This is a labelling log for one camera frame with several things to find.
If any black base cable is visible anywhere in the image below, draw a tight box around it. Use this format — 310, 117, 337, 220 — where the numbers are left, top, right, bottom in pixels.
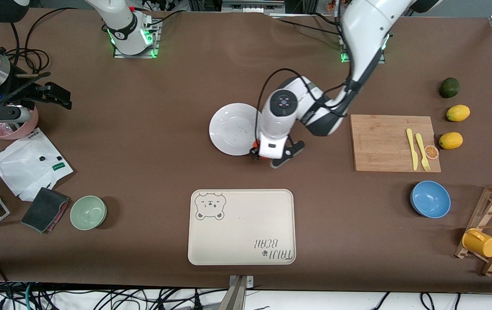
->
143, 9, 182, 28
270, 16, 343, 37

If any green cable under table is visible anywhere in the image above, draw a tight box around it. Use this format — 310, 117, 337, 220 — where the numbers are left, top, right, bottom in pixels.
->
23, 283, 36, 310

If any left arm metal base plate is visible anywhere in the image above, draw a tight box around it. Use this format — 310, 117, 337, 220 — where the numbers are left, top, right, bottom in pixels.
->
339, 22, 386, 64

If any white plastic bag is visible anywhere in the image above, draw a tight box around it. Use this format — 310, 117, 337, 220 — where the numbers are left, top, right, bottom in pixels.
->
0, 128, 74, 202

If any pink bowl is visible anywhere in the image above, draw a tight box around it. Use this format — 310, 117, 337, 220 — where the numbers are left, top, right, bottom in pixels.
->
0, 105, 39, 140

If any dark green avocado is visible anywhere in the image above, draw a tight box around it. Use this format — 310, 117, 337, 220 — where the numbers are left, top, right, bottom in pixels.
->
439, 77, 460, 99

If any yellow mug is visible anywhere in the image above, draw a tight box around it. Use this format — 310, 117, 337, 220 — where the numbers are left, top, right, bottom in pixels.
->
462, 228, 492, 258

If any yellow lemon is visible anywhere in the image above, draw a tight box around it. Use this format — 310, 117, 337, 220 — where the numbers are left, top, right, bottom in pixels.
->
446, 105, 470, 122
439, 132, 463, 150

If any blue bowl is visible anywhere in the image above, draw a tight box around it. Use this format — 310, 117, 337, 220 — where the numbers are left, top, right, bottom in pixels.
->
410, 180, 451, 219

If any wooden cutting board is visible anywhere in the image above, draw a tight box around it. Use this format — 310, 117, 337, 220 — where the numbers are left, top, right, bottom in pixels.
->
350, 114, 442, 173

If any aluminium frame structure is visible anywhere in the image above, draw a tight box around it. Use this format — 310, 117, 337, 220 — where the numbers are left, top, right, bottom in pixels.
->
188, 0, 307, 13

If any dark grey folded cloth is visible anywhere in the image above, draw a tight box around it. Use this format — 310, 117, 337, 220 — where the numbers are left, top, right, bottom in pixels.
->
21, 187, 70, 234

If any metal table edge bracket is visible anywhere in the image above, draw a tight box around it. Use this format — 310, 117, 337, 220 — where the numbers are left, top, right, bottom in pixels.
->
229, 276, 254, 310

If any pale green bowl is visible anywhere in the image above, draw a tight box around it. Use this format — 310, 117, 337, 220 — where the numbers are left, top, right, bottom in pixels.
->
70, 195, 107, 231

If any black right base cable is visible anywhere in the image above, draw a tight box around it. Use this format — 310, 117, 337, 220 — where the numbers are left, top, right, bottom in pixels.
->
143, 9, 182, 28

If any coiled black cable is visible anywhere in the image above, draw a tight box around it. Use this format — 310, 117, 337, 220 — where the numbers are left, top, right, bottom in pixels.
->
4, 22, 51, 76

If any beige bear print tray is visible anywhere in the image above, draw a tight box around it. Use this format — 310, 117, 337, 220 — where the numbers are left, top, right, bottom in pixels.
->
188, 189, 296, 266

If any white round plate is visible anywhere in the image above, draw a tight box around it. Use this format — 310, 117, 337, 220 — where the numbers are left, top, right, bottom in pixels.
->
209, 103, 264, 156

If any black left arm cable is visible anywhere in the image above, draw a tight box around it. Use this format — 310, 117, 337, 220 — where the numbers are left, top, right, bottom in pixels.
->
255, 68, 358, 143

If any black left base cable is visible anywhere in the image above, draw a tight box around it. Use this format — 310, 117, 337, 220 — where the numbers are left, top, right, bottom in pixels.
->
270, 16, 343, 37

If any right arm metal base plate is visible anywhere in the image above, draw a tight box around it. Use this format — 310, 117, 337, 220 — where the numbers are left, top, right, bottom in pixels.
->
113, 19, 160, 59

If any yellow plastic fork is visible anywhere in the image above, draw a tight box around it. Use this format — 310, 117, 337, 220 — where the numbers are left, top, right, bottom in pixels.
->
415, 133, 431, 172

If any yellow plastic knife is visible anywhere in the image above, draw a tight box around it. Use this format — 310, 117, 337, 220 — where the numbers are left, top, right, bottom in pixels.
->
406, 128, 419, 171

